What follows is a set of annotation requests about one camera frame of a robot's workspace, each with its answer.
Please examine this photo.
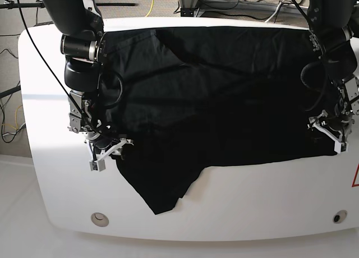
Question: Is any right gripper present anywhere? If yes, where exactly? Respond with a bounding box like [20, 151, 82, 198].
[85, 134, 134, 161]

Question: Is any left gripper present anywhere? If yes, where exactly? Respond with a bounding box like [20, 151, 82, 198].
[308, 109, 354, 145]

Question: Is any black T-shirt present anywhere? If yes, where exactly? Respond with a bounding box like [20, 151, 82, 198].
[109, 26, 335, 214]

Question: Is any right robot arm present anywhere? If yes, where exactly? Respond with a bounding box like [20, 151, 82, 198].
[19, 0, 135, 163]

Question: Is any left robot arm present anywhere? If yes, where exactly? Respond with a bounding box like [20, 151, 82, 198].
[291, 0, 358, 154]

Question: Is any red triangle warning sticker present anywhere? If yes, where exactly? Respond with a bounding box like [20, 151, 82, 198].
[352, 165, 359, 187]

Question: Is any left table grommet cap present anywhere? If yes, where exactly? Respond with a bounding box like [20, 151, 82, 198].
[90, 213, 109, 227]

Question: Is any table grommet cap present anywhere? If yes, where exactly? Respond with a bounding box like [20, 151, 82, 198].
[90, 213, 109, 227]
[333, 210, 348, 224]

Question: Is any right table grommet cap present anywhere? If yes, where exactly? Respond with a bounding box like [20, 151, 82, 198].
[333, 210, 348, 224]

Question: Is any black tripod stand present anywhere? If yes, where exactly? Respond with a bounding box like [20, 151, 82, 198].
[1, 0, 45, 23]

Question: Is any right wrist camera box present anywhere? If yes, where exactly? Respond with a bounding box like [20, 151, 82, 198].
[89, 159, 106, 172]

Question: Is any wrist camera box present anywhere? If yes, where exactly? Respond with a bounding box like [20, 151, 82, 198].
[89, 159, 106, 172]
[334, 141, 348, 154]

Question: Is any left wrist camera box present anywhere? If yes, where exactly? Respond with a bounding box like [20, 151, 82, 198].
[334, 141, 348, 154]

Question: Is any floor cables left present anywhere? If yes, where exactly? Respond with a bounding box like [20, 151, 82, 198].
[0, 48, 25, 142]

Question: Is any aluminium frame base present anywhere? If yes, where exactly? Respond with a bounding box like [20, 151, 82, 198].
[174, 0, 309, 22]

